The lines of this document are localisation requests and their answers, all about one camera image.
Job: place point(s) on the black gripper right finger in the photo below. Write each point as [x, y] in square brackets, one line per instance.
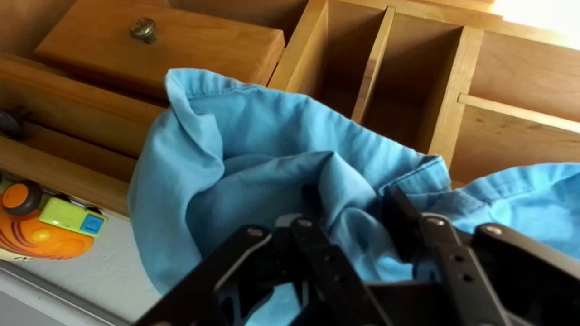
[459, 278]

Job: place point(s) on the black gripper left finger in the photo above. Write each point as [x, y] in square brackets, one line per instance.
[320, 265]

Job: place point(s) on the blue cloth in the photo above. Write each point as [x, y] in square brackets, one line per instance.
[255, 164]

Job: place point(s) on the wooden desk with hutch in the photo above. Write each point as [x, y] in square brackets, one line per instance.
[418, 73]

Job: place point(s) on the small wooden drawer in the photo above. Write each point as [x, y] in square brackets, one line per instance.
[193, 52]

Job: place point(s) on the colourful toy in plastic bag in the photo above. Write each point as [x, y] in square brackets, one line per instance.
[42, 224]

